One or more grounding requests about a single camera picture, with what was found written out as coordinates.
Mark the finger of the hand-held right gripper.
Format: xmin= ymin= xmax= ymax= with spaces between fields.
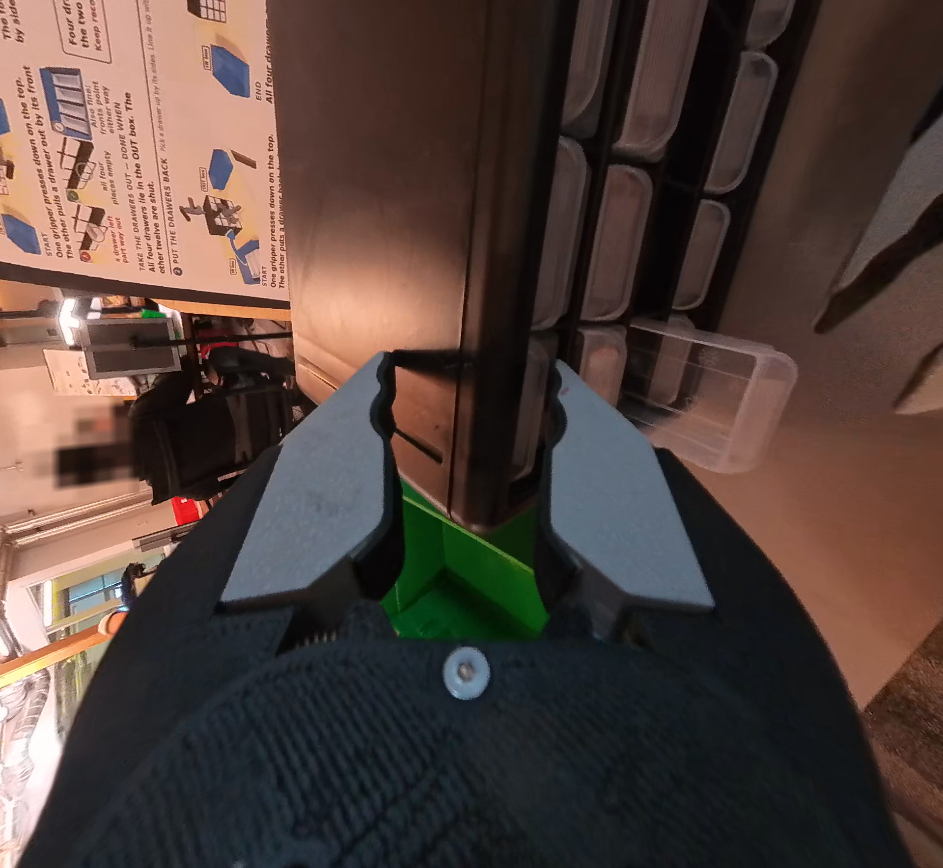
xmin=893 ymin=338 xmax=943 ymax=417
xmin=812 ymin=120 xmax=943 ymax=336

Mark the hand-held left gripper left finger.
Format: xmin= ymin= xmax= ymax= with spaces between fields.
xmin=220 ymin=351 xmax=408 ymax=605

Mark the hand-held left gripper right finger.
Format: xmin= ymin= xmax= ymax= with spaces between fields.
xmin=535 ymin=358 xmax=717 ymax=644

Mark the clear plastic drawer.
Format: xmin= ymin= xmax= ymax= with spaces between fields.
xmin=619 ymin=319 xmax=799 ymax=475

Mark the green plastic bin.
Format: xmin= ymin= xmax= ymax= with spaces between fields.
xmin=382 ymin=481 xmax=554 ymax=641

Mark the bank of clear drawers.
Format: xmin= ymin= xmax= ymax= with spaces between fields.
xmin=527 ymin=0 xmax=822 ymax=486

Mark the black drawer cabinet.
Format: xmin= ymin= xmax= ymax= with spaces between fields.
xmin=261 ymin=0 xmax=848 ymax=534

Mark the black office chair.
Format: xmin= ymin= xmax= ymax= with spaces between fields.
xmin=129 ymin=353 xmax=299 ymax=508

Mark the grey monitor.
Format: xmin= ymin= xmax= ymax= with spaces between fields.
xmin=77 ymin=316 xmax=181 ymax=379

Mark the wooden beam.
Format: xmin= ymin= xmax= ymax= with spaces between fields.
xmin=0 ymin=621 xmax=122 ymax=692

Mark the printed instruction poster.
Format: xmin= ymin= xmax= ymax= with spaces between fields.
xmin=0 ymin=0 xmax=292 ymax=309

